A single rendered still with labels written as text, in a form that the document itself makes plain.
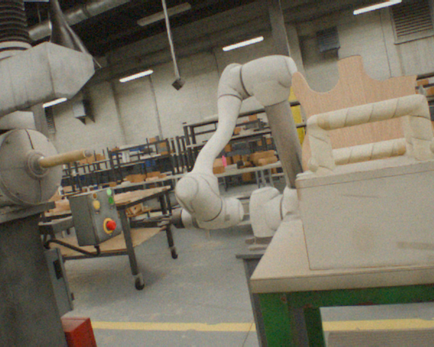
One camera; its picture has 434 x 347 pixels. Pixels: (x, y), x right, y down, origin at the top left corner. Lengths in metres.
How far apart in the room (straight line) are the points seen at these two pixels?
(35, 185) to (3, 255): 0.26
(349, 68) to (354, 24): 11.35
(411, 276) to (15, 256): 1.16
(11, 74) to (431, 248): 1.02
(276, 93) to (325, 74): 10.67
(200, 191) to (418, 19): 11.86
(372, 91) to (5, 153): 1.06
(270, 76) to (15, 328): 1.24
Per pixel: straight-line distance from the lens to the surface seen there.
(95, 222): 1.34
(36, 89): 0.96
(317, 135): 0.62
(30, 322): 1.37
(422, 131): 0.62
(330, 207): 0.62
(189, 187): 0.95
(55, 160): 1.11
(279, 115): 1.34
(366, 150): 0.78
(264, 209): 1.53
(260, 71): 1.30
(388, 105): 0.62
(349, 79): 0.98
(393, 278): 0.65
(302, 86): 0.98
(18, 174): 1.15
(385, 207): 0.62
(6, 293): 1.30
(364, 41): 12.20
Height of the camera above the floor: 1.18
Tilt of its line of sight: 3 degrees down
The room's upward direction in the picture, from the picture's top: 11 degrees counter-clockwise
